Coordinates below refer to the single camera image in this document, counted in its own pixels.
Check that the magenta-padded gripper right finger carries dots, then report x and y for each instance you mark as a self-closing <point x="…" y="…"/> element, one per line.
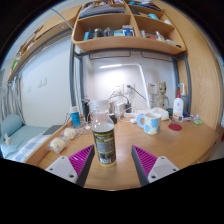
<point x="160" y="166"/>

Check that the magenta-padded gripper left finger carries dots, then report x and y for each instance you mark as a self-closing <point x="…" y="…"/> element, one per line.
<point x="63" y="166"/>

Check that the clear bottle with dark label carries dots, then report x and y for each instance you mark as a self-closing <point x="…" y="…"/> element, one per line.
<point x="104" y="143"/>

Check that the plastic-wrapped bread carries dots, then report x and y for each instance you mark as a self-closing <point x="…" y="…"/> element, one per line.
<point x="69" y="133"/>
<point x="57" y="145"/>

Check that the dark flat tablet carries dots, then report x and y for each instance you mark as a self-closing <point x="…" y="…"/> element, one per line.
<point x="52" y="130"/>

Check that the flat round red coaster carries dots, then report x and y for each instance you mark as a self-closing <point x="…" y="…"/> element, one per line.
<point x="175" y="127"/>

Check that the white mug with blue patches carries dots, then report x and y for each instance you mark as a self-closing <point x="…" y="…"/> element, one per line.
<point x="151" y="124"/>

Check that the bed with light bedding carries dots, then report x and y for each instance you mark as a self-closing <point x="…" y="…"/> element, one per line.
<point x="26" y="140"/>

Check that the blue tube with white cap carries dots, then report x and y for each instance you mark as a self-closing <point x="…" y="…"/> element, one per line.
<point x="75" y="118"/>

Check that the white tissue pack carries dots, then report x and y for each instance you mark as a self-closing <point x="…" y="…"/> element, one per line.
<point x="162" y="113"/>

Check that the small green packet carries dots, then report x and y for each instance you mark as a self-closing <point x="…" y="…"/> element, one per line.
<point x="198" y="122"/>

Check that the white power strip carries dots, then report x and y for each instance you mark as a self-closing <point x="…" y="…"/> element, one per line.
<point x="130" y="114"/>

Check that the white lotion bottle, red pump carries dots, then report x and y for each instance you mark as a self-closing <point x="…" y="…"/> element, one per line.
<point x="178" y="106"/>

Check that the teal pillow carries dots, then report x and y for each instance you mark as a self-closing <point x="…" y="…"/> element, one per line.
<point x="10" y="125"/>

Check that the black power adapter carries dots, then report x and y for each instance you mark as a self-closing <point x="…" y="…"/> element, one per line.
<point x="128" y="107"/>

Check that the clear blue spray bottle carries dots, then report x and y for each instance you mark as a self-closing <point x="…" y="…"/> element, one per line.
<point x="184" y="96"/>

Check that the wooden shelf unit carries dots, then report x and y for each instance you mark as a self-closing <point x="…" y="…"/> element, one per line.
<point x="126" y="42"/>

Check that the white wall box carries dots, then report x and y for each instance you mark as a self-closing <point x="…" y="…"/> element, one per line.
<point x="152" y="89"/>

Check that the white wall socket plate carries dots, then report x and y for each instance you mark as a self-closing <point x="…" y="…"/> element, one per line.
<point x="124" y="88"/>

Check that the long wooden wall shelf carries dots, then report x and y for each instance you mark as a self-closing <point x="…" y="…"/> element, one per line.
<point x="50" y="28"/>

